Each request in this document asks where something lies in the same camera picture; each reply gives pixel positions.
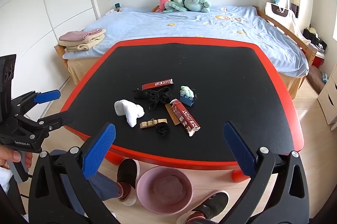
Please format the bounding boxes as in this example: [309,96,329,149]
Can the white drawer cabinet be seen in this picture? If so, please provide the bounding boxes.
[317,63,337,131]

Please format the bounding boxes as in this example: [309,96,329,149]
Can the blue binder clip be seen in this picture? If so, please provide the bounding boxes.
[180,94,196,107]

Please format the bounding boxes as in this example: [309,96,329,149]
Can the black bag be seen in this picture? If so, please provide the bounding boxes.
[303,27,327,50]

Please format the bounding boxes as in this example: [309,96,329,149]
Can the red table with black top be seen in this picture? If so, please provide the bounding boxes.
[60,37,304,183]

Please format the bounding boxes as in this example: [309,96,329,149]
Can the brown card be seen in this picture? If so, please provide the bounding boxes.
[165,103,180,126]

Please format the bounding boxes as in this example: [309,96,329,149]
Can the folded beige towels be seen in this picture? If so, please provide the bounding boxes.
[58,29,107,52]

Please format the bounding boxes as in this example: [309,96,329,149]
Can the person's right leg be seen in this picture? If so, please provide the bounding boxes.
[188,211,211,224]

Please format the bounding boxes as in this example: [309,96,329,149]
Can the teal elephant plush toy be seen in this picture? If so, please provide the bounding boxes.
[184,0,211,13]

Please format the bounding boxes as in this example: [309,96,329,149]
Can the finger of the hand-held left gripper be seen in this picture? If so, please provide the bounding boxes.
[11,90,61,117]
[16,110,74,152]

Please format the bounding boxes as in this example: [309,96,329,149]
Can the person's leg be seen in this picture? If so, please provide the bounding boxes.
[188,211,211,224]
[49,149,124,204]

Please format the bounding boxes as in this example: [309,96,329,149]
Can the wooden bed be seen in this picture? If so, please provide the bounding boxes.
[54,5,318,99]

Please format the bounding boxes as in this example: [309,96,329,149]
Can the brown cushion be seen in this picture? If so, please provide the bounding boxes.
[307,65,326,93]

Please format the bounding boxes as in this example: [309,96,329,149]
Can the pink waste bin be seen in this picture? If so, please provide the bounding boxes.
[135,166,194,215]

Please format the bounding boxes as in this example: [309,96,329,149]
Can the striped green plush toy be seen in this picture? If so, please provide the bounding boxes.
[164,0,190,13]

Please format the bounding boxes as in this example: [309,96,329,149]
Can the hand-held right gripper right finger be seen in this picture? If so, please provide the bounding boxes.
[222,121,310,224]

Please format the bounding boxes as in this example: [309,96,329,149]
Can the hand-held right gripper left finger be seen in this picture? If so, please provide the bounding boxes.
[28,123,119,224]

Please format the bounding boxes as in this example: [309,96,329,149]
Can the white wardrobe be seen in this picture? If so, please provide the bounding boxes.
[0,0,101,109]

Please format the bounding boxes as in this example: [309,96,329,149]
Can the long red box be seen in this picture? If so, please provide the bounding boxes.
[142,78,174,90]

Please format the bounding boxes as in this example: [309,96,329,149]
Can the person's left hand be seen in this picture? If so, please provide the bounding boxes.
[0,144,33,170]

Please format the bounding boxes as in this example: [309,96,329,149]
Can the light blue blanket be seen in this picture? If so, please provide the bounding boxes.
[63,5,309,79]

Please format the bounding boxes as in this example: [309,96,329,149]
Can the small black cord bundle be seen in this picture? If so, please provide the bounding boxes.
[155,123,170,136]

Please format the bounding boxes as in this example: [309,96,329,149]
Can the folded pink towel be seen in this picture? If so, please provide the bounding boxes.
[58,29,103,42]

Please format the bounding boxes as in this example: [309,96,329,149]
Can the white tote bag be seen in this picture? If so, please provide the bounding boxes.
[265,1,298,32]

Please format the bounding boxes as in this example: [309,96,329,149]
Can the black slipper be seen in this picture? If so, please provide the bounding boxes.
[116,158,140,207]
[176,190,229,224]

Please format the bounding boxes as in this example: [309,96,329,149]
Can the wooden clip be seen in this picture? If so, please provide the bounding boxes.
[139,118,168,130]

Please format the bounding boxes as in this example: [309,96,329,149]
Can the person's left leg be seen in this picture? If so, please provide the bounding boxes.
[49,149,124,204]

